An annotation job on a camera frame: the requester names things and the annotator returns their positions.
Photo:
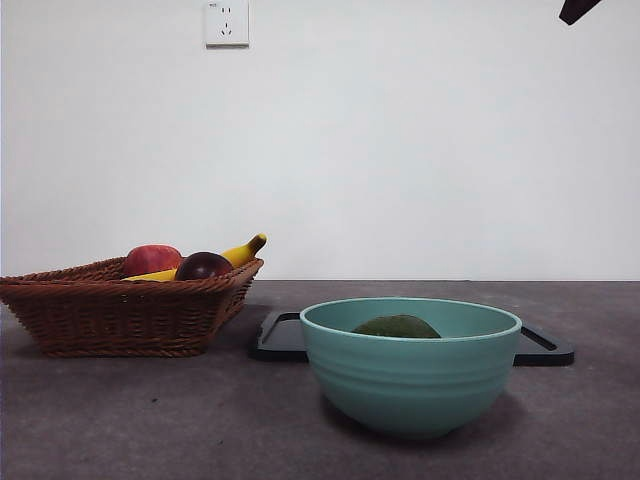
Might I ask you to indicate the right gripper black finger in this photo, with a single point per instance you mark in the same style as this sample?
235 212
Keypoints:
575 10

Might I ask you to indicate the green avocado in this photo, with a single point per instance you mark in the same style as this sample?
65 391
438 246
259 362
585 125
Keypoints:
397 327

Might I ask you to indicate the mint green bowl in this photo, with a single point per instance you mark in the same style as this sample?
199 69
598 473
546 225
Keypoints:
410 380

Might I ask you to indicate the yellow banana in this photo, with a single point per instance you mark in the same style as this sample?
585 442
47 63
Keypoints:
240 252

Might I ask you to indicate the dark green rectangular tray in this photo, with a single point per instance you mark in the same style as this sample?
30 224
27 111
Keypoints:
280 345

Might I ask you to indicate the dark purple-red round fruit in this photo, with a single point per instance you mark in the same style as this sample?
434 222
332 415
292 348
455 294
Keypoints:
202 267

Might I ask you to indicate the red apple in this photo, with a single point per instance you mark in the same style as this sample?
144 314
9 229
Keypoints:
150 260

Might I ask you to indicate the brown wicker basket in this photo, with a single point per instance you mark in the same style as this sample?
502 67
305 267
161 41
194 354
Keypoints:
115 320

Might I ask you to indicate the white wall socket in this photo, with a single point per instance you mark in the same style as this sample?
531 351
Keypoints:
226 25

